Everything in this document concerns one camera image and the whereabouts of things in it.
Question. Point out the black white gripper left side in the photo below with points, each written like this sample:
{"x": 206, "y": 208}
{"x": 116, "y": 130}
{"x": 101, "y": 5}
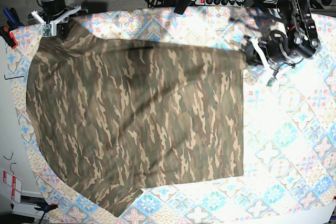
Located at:
{"x": 273, "y": 54}

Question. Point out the black white gripper right side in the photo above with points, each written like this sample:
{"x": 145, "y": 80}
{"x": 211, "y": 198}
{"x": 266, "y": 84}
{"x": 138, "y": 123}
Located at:
{"x": 57, "y": 25}

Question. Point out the camouflage T-shirt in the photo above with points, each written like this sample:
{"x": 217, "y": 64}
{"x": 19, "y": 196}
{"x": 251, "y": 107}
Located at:
{"x": 113, "y": 117}

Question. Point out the black orange clamp upper left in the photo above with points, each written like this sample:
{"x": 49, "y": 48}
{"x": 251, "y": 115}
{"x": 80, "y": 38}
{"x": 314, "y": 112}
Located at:
{"x": 6, "y": 32}

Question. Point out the black hex key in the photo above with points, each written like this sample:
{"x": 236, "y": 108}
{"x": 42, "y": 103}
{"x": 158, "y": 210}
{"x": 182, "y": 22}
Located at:
{"x": 13, "y": 77}

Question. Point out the patterned tile tablecloth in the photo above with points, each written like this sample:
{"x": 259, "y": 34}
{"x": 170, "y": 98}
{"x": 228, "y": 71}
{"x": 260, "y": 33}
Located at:
{"x": 289, "y": 151}

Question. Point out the white power strip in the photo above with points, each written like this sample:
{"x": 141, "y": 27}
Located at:
{"x": 231, "y": 3}

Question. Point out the red white label card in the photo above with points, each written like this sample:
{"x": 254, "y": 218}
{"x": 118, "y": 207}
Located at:
{"x": 11, "y": 187}

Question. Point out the blue black clamp lower left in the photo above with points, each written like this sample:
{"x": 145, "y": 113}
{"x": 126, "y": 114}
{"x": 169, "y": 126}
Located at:
{"x": 37, "y": 207}

